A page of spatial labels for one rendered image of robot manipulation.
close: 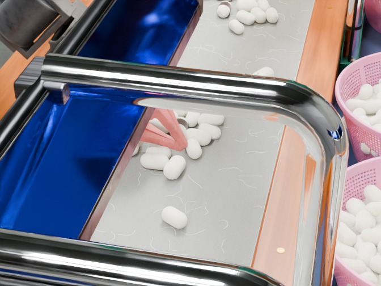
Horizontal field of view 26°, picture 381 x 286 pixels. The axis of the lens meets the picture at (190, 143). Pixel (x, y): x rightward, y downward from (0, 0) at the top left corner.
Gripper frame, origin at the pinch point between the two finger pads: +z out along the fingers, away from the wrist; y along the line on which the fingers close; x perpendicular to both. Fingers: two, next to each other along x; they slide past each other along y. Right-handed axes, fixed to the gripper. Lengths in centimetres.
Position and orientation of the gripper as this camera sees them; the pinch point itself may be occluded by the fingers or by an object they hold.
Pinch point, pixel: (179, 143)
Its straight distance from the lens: 104.2
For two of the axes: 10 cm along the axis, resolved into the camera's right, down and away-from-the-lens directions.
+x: -6.4, 5.6, 5.3
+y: 2.1, -5.4, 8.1
